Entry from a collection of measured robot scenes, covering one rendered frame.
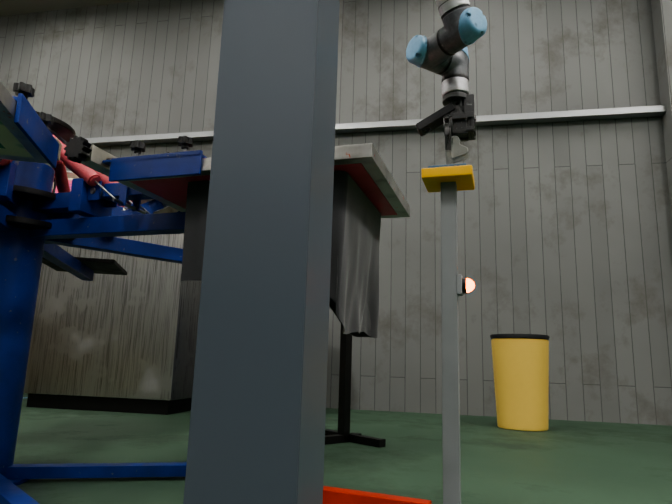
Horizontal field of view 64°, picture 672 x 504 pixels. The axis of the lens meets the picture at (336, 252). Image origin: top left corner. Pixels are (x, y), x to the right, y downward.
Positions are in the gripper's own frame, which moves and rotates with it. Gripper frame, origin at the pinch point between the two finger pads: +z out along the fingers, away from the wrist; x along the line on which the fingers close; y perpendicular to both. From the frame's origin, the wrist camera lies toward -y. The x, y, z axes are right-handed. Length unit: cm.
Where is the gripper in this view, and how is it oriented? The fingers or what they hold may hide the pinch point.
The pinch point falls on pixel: (448, 166)
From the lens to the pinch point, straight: 150.2
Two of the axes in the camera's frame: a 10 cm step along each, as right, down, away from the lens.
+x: 2.9, 2.0, 9.4
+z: -0.3, 9.8, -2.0
